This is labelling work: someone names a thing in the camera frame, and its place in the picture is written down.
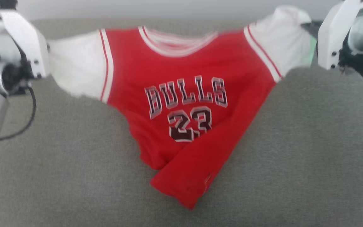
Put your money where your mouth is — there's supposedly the red white Bulls jersey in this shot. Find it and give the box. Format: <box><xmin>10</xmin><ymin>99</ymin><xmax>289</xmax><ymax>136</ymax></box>
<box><xmin>48</xmin><ymin>6</ymin><xmax>316</xmax><ymax>210</ymax></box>

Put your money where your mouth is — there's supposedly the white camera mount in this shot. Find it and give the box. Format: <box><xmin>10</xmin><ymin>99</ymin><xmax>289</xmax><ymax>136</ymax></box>
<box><xmin>0</xmin><ymin>9</ymin><xmax>50</xmax><ymax>79</ymax></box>
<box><xmin>316</xmin><ymin>0</ymin><xmax>363</xmax><ymax>71</ymax></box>

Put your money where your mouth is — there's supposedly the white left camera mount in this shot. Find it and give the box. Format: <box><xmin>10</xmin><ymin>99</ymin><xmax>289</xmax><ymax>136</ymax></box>
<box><xmin>0</xmin><ymin>9</ymin><xmax>50</xmax><ymax>79</ymax></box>

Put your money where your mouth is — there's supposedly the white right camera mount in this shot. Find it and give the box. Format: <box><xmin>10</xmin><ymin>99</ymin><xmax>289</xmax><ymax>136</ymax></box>
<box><xmin>316</xmin><ymin>0</ymin><xmax>363</xmax><ymax>71</ymax></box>

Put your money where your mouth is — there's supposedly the grey fabric sofa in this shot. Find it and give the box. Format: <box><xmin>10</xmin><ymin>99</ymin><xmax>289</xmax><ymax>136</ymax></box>
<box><xmin>0</xmin><ymin>17</ymin><xmax>363</xmax><ymax>227</ymax></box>

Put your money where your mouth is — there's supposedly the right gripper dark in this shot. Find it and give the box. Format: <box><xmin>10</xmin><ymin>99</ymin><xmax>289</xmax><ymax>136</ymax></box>
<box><xmin>301</xmin><ymin>12</ymin><xmax>363</xmax><ymax>83</ymax></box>

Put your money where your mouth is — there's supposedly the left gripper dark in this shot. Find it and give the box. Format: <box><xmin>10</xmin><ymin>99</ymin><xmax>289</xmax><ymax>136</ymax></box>
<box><xmin>0</xmin><ymin>58</ymin><xmax>34</xmax><ymax>96</ymax></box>

